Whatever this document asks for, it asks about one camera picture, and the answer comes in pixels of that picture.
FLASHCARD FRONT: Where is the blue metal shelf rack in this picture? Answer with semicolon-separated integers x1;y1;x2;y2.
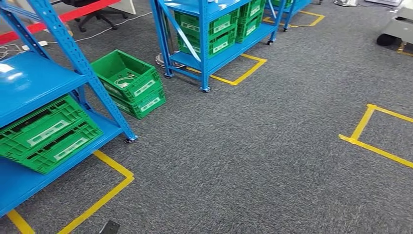
264;0;312;32
150;0;278;93
0;0;139;217

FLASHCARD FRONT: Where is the open green plastic crate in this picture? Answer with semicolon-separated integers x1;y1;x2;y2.
90;49;163;103

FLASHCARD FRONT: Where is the white desk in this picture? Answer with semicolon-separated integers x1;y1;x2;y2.
108;0;137;15

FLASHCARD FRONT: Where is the black office chair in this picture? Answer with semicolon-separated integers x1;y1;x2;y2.
62;0;129;33

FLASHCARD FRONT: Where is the yellow floor tape square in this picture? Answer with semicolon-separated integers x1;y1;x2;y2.
338;103;413;169

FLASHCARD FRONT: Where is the chrome round base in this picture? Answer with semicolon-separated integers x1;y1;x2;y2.
333;0;359;8

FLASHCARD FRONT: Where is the red barrier belt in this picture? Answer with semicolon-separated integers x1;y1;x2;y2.
0;0;121;45

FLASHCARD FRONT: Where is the chrome stanchion post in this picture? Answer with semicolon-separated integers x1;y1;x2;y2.
155;13;186;69

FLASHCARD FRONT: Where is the white cable coil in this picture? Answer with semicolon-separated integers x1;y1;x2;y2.
113;74;136;88

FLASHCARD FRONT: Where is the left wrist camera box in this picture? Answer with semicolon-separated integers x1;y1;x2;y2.
99;220;120;234

